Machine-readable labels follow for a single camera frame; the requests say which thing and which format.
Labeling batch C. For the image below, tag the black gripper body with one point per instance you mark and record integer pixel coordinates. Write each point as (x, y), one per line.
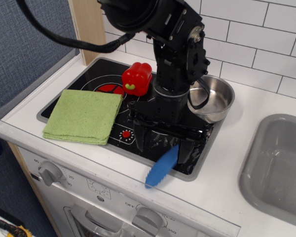
(169, 117)

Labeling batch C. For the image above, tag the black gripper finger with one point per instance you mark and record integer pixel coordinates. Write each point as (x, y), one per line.
(186, 146)
(142, 136)

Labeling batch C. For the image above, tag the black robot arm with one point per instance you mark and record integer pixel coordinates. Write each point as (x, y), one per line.
(177, 33)

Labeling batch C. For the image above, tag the red toy bell pepper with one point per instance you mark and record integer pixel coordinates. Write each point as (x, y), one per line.
(136, 79)

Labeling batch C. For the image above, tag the green folded cloth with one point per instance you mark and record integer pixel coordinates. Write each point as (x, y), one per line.
(83, 116)

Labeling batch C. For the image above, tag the black toy stovetop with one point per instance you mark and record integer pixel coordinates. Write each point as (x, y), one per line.
(105, 76)

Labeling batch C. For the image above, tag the grey right oven knob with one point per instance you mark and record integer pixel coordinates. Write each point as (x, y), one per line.
(148, 221)

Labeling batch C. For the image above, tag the grey oven knob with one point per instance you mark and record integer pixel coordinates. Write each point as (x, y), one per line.
(148, 221)
(49, 173)

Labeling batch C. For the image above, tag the grey toy sink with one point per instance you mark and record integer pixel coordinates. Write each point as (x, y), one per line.
(268, 178)

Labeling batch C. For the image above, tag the white toy oven front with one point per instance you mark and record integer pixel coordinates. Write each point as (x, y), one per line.
(81, 207)

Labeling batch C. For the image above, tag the grey left oven knob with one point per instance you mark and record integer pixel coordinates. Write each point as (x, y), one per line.
(49, 173)

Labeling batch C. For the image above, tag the yellow object bottom left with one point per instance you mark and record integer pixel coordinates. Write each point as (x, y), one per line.
(19, 232)

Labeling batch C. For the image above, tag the silver pot with handle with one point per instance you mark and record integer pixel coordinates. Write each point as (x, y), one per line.
(213, 103)

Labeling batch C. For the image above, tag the light wooden side post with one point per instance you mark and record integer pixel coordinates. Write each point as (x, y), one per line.
(88, 21)

